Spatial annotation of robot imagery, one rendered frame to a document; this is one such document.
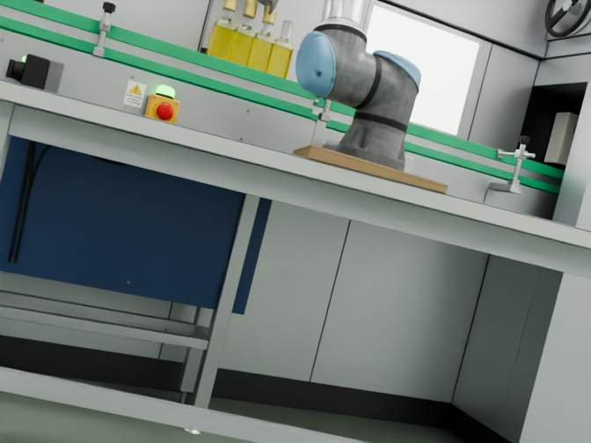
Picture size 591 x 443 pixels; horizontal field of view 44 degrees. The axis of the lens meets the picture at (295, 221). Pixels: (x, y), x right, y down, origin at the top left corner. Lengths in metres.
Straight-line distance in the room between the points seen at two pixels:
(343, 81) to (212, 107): 0.51
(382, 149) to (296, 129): 0.49
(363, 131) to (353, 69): 0.13
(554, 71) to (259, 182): 1.41
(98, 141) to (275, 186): 0.36
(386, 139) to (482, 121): 1.10
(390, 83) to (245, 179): 0.35
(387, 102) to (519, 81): 1.19
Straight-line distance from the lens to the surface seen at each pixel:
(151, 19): 2.19
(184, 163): 1.48
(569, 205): 2.40
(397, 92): 1.54
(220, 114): 1.90
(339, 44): 1.49
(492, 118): 2.61
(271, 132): 1.93
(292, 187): 1.49
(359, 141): 1.53
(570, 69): 2.59
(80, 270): 1.89
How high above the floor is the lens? 0.67
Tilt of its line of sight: 2 degrees down
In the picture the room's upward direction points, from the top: 14 degrees clockwise
